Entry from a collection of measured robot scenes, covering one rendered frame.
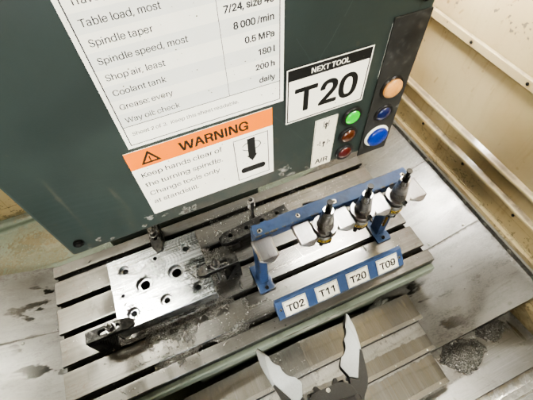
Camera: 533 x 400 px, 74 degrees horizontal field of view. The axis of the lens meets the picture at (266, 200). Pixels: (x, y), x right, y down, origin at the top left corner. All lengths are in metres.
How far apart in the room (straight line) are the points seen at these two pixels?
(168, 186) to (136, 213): 0.05
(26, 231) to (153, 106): 1.72
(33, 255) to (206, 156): 1.59
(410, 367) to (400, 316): 0.16
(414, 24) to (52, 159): 0.37
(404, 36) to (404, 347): 1.13
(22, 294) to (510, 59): 1.83
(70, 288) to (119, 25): 1.15
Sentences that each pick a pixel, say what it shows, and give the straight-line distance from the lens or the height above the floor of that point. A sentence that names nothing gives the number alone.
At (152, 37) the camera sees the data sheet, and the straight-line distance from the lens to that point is 0.30.
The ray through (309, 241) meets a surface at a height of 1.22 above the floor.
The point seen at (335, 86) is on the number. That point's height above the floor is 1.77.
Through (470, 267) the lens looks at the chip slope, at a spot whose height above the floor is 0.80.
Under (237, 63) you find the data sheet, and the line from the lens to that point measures 0.33.
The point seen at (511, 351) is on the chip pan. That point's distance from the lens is 1.61.
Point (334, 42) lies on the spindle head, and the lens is 0.37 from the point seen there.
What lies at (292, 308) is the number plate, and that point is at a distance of 1.13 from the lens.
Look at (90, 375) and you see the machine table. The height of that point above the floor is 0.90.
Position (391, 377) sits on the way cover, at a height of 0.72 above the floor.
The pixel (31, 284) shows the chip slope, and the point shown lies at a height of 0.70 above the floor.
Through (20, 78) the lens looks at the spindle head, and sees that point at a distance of 0.31.
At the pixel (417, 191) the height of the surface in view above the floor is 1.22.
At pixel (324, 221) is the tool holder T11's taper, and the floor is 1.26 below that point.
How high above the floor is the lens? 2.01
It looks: 56 degrees down
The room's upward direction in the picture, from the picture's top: 3 degrees counter-clockwise
